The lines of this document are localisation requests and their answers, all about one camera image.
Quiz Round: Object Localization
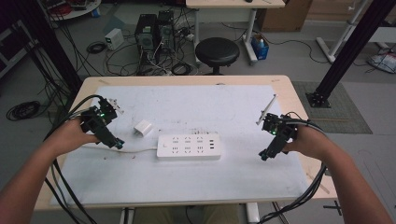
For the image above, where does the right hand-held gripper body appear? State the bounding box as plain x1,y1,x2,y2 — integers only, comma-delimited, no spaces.
255,93,299,142

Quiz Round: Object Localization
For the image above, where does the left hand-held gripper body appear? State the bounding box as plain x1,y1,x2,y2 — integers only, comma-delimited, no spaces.
80,97,125,141

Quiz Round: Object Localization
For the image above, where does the person's right hand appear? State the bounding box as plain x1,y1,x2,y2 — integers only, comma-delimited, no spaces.
281,126,332,157

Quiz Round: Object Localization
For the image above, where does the person's left hand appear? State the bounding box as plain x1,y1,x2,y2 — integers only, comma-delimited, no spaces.
50,119,101,157

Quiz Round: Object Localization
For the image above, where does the white charger adapter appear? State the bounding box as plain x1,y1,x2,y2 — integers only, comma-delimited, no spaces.
134,119,153,138

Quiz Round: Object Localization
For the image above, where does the grey floor mat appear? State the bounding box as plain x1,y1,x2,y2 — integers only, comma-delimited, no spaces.
291,80,374,135

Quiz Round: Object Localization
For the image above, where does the white table leg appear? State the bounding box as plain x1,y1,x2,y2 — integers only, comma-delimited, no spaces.
245,202,262,224

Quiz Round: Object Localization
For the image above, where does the white power strip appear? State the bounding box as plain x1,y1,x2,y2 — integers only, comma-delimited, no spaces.
156,133,222,161

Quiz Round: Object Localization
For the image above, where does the white power supply box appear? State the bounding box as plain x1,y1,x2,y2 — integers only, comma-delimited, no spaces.
104,27,125,51

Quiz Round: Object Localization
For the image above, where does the blue box with bottle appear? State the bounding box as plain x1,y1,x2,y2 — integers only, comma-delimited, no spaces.
249,33,271,61

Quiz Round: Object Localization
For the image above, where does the white table mat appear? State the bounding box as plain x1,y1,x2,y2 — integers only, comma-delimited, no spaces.
49,84,310,207

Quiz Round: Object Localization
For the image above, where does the black computer tower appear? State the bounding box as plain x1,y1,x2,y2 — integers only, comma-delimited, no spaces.
134,13,159,64

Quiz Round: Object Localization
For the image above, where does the black round stool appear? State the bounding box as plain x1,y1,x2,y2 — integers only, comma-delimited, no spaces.
194,36,241,76

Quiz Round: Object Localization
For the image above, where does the white metal stand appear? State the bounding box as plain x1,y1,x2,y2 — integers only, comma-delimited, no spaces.
315,0,370,64

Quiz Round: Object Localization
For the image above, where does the open computer tower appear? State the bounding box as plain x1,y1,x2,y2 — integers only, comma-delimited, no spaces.
156,9,176,59

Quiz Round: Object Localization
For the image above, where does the round white table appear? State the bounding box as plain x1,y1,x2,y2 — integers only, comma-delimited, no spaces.
39,0,103,21

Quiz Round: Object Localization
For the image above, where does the cardboard box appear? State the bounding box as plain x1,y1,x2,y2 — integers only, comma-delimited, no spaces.
256,0,314,33

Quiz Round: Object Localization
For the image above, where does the white plastic bag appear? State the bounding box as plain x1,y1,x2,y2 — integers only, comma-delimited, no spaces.
365,51,396,75

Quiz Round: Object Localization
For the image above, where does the white-legged wooden desk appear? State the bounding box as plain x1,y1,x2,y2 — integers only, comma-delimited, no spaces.
185,0,287,66

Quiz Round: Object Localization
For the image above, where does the white power strip cable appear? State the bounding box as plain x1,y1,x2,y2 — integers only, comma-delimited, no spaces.
81,144,159,154

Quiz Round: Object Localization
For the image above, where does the black left gripper cable bundle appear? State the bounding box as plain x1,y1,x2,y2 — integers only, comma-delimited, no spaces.
42,94,105,224

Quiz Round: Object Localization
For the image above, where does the black gripper cable bundle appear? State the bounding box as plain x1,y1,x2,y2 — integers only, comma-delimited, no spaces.
42,94,105,224
257,111,329,224

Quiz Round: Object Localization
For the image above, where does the black right gripper cable bundle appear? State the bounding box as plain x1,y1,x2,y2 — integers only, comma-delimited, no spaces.
257,111,329,224

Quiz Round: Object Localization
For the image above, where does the small coiled black cable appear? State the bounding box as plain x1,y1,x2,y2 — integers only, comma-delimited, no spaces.
86,40,107,55

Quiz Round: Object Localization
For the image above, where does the large coiled black cable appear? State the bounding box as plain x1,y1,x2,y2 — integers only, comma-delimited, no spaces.
6,100,42,122

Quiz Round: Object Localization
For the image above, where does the black metal frame post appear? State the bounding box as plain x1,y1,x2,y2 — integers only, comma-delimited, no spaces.
12,0,84,94

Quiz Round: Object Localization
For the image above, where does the black metal post with foot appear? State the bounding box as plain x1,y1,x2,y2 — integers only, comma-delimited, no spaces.
305,0,396,109

